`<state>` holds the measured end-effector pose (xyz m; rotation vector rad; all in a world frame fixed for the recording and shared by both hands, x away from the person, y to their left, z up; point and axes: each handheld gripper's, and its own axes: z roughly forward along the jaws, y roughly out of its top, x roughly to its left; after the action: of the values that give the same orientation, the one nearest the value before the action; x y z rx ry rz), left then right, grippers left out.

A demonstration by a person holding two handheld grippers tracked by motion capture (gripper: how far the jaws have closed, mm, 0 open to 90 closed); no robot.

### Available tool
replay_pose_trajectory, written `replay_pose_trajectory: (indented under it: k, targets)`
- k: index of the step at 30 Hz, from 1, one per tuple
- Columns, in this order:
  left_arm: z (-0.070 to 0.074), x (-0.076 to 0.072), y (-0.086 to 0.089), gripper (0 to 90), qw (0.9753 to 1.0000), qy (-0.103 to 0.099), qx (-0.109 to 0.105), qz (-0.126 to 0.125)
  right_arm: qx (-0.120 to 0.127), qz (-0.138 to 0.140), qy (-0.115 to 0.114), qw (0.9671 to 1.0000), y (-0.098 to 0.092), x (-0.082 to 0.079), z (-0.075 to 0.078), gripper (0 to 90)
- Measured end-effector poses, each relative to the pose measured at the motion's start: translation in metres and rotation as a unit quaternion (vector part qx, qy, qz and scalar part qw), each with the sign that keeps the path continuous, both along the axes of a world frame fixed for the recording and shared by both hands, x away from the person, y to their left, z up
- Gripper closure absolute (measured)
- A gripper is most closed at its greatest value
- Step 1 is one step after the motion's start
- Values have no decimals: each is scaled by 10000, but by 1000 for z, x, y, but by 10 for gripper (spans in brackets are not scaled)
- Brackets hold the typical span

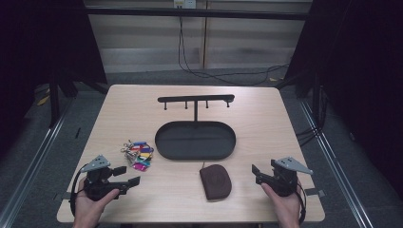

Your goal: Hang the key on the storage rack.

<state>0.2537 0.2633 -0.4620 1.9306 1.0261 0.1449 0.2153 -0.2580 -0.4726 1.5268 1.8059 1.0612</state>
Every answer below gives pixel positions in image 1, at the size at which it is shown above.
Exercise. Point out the black metal stand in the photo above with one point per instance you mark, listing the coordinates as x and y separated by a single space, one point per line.
54 101
316 101

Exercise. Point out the small black floor piece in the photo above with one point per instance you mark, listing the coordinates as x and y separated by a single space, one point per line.
78 133

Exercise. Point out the white wall outlet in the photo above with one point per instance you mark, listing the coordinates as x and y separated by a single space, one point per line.
184 3

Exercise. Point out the brown fabric pouch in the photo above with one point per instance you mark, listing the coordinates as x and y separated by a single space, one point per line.
216 182

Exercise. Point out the metal floor rail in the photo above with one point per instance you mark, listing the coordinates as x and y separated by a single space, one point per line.
31 171
339 171

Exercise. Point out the black horizontal bar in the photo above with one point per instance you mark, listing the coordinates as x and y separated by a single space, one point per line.
196 13

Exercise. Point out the key bunch with colourful tags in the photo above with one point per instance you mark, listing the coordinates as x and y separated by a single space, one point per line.
139 155

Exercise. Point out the black key holder with tray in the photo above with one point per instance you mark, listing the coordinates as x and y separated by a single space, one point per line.
195 141

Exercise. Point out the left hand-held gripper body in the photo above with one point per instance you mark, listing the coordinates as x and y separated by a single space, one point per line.
96 185

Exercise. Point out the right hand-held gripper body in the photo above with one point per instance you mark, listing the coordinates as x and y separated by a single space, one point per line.
285 180

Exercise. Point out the person's left hand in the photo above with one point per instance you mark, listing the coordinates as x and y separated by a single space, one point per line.
90 207

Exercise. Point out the person's right hand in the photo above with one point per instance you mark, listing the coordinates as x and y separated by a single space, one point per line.
285 209

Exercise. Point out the dark curtain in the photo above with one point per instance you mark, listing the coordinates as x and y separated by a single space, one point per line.
41 47
364 79

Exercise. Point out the yellow floor tape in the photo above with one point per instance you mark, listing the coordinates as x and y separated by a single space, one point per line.
43 100

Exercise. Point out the grey tape strip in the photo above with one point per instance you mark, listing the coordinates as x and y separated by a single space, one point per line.
315 192
61 196

